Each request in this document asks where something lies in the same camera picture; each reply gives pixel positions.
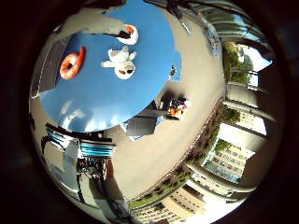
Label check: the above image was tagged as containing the white plush bear toy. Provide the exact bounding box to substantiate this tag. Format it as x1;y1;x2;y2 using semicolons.
100;45;138;81

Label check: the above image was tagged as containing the grey plastic container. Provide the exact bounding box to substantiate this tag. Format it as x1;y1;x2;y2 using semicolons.
30;36;68;99

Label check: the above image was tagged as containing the orange shrimp toy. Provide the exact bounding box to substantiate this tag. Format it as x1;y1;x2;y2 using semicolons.
59;46;87;80

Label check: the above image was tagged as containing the small dark object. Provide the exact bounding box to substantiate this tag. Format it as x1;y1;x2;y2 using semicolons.
167;63;178;80

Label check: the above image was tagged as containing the grey box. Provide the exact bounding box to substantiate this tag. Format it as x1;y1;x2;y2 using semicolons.
125;115;159;140

